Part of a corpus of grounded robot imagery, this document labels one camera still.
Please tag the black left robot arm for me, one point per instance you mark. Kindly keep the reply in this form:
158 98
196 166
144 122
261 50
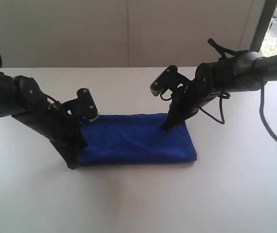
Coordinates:
19 86

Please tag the blue microfibre towel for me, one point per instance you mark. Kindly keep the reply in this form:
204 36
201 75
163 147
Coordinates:
135 140

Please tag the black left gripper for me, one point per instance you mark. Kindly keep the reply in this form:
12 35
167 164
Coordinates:
59 127

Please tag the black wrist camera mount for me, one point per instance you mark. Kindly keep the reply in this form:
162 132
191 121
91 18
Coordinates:
169 79
82 107

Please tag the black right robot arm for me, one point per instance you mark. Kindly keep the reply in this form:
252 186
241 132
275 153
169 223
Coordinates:
246 72

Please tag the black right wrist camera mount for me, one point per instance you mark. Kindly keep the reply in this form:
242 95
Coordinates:
169 79

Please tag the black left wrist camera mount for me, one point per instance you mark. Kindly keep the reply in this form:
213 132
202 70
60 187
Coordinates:
82 107

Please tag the dark window frame post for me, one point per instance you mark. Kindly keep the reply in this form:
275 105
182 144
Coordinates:
263 24

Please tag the green tree outside window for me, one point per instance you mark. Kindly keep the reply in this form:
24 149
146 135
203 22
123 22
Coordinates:
268 48

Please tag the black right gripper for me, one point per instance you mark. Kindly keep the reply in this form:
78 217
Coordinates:
209 83

